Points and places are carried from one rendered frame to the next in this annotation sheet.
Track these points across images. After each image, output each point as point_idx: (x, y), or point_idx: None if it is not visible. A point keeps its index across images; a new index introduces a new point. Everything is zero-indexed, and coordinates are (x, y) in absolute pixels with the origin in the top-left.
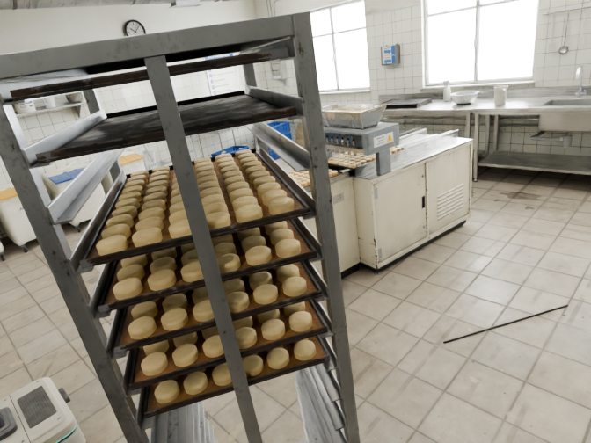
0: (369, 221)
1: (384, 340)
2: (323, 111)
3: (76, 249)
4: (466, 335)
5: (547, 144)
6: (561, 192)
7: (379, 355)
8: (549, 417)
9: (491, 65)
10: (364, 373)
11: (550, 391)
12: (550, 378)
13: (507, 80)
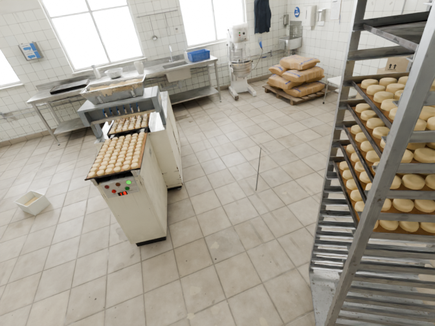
0: (171, 158)
1: (237, 210)
2: (97, 90)
3: None
4: (257, 180)
5: (165, 90)
6: (191, 110)
7: (247, 218)
8: (314, 184)
9: (116, 51)
10: (256, 230)
11: (301, 176)
12: (295, 172)
13: (130, 59)
